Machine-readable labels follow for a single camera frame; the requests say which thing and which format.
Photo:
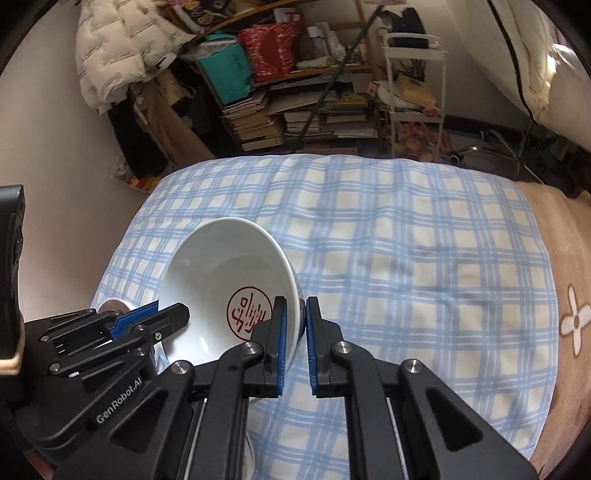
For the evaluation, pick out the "stack of brown books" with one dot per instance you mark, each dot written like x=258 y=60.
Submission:
x=251 y=122

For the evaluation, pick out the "white metal cart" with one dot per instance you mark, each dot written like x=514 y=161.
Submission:
x=415 y=57

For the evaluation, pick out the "person's left forearm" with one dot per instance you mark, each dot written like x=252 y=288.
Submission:
x=9 y=365

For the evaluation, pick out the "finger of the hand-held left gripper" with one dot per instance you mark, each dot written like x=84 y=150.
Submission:
x=171 y=318
x=134 y=319

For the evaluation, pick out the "small bowl with red seal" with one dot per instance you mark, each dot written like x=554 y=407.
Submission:
x=217 y=277

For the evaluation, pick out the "red paper bag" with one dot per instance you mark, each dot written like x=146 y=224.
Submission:
x=270 y=50

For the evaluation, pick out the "dark diagonal pole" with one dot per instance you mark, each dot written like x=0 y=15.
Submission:
x=332 y=78

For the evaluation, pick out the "plain white bowl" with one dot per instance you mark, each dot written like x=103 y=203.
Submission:
x=111 y=305

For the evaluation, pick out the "black hanging garment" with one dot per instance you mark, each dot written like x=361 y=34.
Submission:
x=138 y=143

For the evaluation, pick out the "brown flower print blanket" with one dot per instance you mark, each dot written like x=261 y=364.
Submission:
x=568 y=392

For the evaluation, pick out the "stack of flat books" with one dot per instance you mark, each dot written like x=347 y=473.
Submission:
x=323 y=115

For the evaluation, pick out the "wooden bookshelf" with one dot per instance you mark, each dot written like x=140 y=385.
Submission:
x=332 y=69

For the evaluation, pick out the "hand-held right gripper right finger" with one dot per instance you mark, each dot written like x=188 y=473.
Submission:
x=311 y=350

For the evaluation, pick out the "yellow cardboard box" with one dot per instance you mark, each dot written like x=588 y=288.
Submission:
x=415 y=90

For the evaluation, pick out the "white puffer jacket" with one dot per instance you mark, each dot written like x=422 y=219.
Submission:
x=120 y=50

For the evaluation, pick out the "white pillow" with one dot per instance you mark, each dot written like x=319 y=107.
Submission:
x=568 y=92

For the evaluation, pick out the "colourful plastic bag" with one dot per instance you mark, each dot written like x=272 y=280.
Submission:
x=131 y=177

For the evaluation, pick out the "beige coat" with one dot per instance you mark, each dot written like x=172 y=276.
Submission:
x=175 y=124

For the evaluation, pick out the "white fabric wardrobe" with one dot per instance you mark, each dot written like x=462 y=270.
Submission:
x=508 y=46

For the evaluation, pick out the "teal paper bag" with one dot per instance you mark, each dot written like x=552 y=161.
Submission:
x=226 y=69

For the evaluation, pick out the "black bag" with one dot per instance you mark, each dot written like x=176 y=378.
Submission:
x=406 y=25

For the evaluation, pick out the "blue checked blanket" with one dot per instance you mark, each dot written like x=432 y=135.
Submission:
x=392 y=286

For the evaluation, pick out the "folded white towel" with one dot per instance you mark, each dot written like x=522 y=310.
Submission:
x=314 y=64

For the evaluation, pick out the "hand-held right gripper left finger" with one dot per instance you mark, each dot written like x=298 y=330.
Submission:
x=279 y=350

